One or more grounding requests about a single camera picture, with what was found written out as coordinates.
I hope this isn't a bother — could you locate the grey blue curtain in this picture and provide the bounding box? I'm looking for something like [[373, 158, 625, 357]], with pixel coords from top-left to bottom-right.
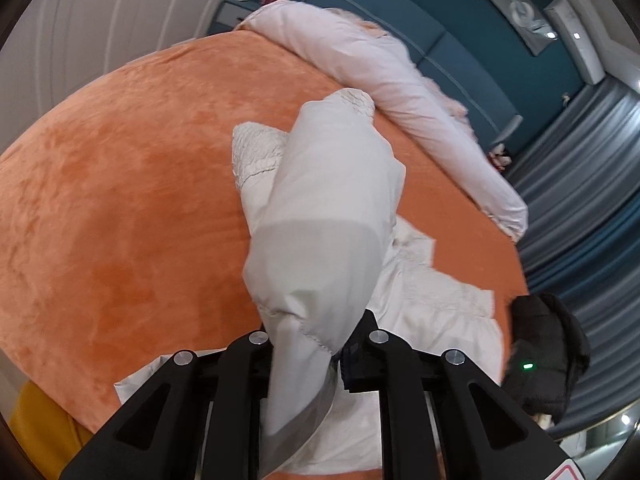
[[505, 72, 640, 441]]

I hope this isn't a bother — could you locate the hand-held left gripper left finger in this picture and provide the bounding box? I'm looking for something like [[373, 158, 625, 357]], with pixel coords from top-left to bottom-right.
[[59, 331, 275, 480]]

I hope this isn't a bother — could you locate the yellow cloth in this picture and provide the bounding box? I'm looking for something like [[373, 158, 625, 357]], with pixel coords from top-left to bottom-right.
[[7, 380, 96, 461]]

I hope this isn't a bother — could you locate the white wardrobe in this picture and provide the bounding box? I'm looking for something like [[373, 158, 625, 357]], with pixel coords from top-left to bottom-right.
[[0, 0, 271, 156]]

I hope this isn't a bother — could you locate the grey floral wall art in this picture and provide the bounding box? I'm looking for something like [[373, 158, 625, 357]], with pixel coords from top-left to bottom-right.
[[457, 0, 556, 56]]

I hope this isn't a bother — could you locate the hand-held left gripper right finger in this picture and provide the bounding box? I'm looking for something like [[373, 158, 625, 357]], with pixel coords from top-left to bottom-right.
[[339, 310, 571, 480]]

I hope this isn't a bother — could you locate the pink duvet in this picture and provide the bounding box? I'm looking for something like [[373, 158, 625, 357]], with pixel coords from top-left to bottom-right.
[[235, 0, 529, 241]]

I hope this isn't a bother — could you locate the orange plush blanket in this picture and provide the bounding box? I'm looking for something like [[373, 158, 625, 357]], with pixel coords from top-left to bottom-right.
[[0, 30, 531, 433]]

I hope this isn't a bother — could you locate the blue bed headboard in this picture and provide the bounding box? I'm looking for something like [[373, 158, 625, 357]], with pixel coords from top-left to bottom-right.
[[300, 0, 523, 151]]

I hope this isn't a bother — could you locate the white quilted jacket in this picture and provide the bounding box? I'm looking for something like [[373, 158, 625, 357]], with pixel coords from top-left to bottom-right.
[[114, 87, 506, 476]]

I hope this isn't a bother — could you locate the blue nightstand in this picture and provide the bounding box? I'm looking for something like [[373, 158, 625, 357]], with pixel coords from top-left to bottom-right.
[[216, 0, 261, 33]]

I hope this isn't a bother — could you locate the small plush toy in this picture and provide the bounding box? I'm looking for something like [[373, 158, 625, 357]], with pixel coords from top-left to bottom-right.
[[487, 142, 513, 171]]

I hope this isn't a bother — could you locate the white air conditioner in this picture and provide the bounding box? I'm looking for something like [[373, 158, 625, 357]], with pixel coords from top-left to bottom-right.
[[544, 0, 608, 86]]

